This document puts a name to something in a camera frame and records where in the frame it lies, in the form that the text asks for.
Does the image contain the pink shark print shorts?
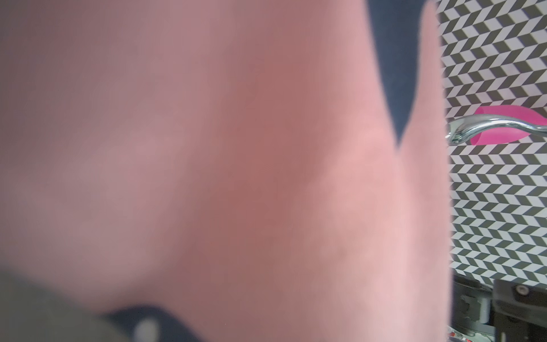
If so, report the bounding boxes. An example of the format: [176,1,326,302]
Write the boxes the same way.
[1,1,452,341]

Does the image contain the chrome wire glass rack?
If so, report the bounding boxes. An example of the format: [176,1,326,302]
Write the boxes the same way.
[445,114,546,146]

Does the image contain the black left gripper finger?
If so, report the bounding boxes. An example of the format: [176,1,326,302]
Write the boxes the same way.
[0,264,133,342]

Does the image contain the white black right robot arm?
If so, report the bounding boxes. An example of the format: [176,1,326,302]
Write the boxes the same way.
[447,274,546,342]

